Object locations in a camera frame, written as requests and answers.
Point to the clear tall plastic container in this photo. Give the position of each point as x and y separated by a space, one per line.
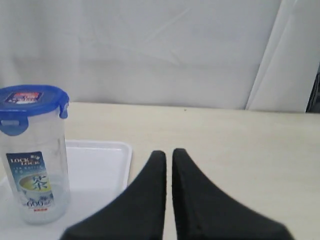
35 161

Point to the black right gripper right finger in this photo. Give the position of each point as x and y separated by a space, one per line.
202 211

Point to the white rectangular plastic tray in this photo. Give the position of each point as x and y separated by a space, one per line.
98 172

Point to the dark object at right edge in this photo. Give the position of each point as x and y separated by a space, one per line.
313 105

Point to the blue plastic lid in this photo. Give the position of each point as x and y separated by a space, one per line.
20 102

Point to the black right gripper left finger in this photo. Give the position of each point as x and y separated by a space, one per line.
138 213

